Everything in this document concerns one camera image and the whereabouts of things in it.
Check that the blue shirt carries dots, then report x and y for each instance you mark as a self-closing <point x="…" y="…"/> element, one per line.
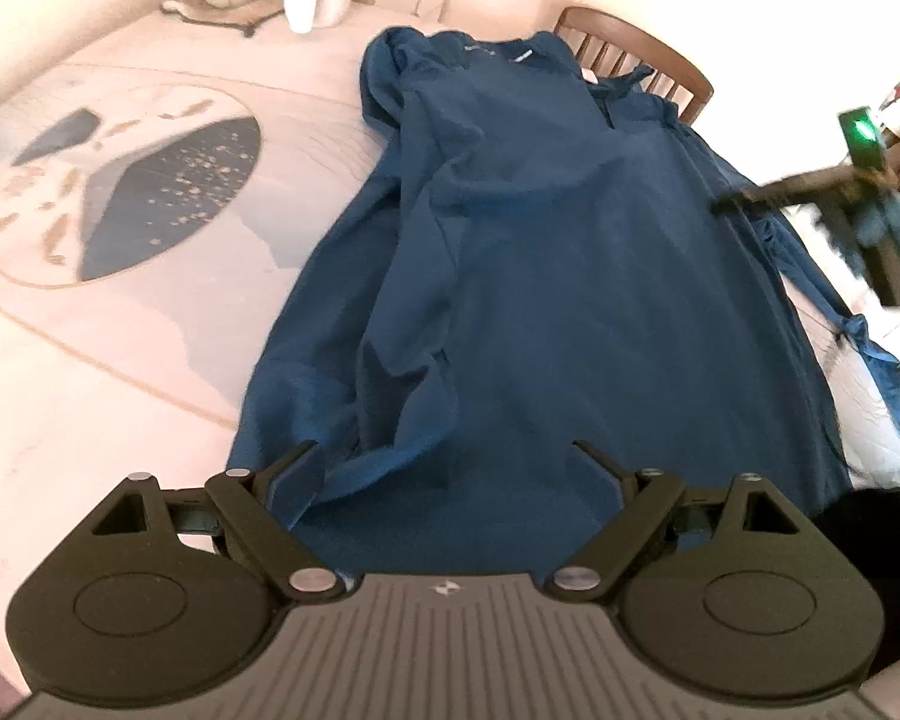
<point x="532" y="277"/>

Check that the person's right hand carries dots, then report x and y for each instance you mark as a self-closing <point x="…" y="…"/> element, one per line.
<point x="896" y="221"/>

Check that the wooden chair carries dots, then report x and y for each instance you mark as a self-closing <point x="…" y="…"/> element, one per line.
<point x="645" y="37"/>

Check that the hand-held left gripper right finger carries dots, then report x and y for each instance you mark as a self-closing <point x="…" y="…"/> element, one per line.
<point x="600" y="484"/>

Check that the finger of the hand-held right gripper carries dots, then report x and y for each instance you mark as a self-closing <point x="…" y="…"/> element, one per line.
<point x="780" y="191"/>

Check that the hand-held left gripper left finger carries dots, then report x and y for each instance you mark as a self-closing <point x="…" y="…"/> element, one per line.
<point x="296" y="484"/>

